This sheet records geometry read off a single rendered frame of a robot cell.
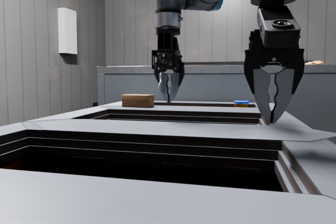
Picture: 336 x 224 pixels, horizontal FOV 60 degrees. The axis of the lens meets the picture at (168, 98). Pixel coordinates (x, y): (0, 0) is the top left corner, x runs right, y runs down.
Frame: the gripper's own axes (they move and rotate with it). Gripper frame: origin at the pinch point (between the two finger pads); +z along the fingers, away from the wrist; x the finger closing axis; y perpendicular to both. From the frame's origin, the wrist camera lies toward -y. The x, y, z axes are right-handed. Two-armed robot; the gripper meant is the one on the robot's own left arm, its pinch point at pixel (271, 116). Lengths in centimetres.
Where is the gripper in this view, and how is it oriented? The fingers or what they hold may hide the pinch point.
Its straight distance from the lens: 49.9
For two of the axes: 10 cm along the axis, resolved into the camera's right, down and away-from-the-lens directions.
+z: 0.0, 10.0, 0.7
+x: -9.7, -0.2, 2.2
